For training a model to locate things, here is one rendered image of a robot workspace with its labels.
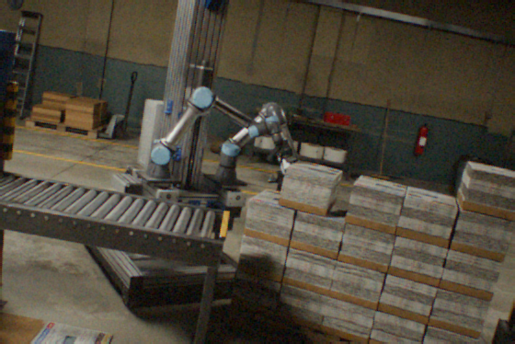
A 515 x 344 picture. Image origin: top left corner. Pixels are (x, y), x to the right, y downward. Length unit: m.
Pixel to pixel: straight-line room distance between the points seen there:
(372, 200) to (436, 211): 0.35
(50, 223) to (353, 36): 7.93
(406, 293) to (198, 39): 2.01
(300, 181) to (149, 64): 6.99
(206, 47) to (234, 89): 6.11
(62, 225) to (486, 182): 2.14
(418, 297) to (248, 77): 7.04
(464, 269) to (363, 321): 0.65
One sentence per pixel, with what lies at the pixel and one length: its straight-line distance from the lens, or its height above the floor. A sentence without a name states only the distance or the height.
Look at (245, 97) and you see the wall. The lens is 9.61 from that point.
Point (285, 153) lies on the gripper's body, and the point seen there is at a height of 1.12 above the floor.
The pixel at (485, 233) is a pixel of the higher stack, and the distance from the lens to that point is 3.03.
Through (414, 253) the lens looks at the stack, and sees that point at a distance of 3.05.
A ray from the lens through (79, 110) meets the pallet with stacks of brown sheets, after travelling 8.99.
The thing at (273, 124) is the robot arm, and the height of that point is 1.27.
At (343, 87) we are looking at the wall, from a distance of 9.75.
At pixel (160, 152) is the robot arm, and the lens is 3.13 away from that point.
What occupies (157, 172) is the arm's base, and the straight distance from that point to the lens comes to 3.30.
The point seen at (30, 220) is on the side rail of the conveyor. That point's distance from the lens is 2.55.
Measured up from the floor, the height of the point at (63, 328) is 0.01.
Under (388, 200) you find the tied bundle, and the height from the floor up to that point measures 1.02.
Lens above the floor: 1.59
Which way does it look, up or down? 12 degrees down
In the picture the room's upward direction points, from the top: 10 degrees clockwise
